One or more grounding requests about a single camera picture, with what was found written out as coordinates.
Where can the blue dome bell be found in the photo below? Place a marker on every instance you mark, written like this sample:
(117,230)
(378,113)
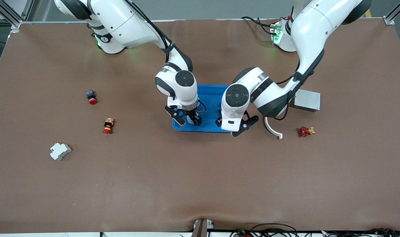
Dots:
(189,120)

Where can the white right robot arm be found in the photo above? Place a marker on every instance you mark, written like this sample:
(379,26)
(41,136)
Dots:
(127,23)

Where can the red button black base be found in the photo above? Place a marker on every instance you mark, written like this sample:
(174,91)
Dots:
(91,96)

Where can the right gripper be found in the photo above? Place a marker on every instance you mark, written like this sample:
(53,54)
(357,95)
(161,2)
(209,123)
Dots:
(190,114)

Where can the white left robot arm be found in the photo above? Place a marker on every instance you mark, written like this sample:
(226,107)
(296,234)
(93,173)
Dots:
(312,26)

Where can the red button orange yellow body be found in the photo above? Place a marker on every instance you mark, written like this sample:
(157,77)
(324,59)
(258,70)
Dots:
(108,125)

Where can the brass valve red handwheel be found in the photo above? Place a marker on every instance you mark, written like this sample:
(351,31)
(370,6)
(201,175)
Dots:
(305,131)

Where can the blue plastic tray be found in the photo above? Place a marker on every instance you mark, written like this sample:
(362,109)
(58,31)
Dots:
(211,98)

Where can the metal table edge clamp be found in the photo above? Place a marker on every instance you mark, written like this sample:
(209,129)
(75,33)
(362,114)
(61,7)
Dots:
(201,227)

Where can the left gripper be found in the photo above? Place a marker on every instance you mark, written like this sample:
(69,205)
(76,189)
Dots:
(218,122)

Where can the white half-round pipe bracket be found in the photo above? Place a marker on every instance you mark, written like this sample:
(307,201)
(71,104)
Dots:
(269,128)

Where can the silver metal power supply box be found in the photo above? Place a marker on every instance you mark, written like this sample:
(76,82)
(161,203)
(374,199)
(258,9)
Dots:
(308,100)

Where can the green lit base connector box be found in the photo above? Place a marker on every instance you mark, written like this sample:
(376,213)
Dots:
(276,33)

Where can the aluminium frame profile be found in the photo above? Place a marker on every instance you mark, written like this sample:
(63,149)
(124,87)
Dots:
(15,23)
(389,20)

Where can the white circuit breaker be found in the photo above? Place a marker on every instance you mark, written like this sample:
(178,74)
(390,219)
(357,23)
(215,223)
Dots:
(60,151)

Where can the brown table cover mat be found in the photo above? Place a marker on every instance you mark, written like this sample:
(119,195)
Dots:
(200,181)

